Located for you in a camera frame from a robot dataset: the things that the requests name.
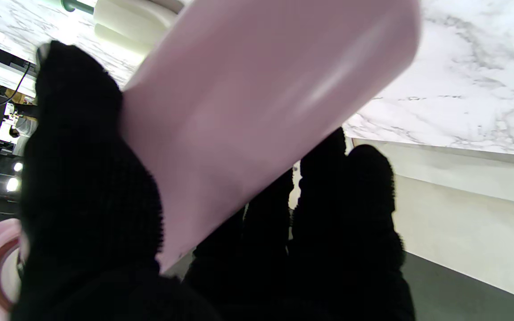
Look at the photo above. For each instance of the pink thermos body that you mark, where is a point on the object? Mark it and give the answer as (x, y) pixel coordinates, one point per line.
(261, 111)

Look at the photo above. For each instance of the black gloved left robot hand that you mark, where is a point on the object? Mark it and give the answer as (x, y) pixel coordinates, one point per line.
(87, 200)

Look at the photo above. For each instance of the round bright spot lamp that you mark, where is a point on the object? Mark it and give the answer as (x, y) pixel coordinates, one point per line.
(18, 166)
(12, 184)

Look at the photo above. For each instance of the cream fabric sofa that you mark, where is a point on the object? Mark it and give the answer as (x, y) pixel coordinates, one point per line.
(462, 223)

